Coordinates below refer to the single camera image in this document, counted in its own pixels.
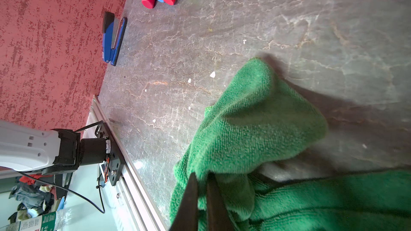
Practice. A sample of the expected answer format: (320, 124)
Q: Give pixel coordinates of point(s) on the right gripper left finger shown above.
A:
(187, 215)

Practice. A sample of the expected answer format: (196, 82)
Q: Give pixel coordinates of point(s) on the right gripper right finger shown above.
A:
(217, 214)

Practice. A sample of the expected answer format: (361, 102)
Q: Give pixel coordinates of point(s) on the green microfiber cloth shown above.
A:
(260, 118)

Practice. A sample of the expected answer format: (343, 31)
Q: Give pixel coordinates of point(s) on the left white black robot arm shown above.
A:
(49, 152)

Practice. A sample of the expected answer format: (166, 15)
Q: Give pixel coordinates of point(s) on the blue stapler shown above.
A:
(112, 38)

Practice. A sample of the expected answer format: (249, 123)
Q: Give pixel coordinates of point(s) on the aluminium front rail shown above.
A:
(133, 207)

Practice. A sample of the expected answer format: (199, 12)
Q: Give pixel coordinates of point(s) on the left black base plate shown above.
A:
(112, 167)

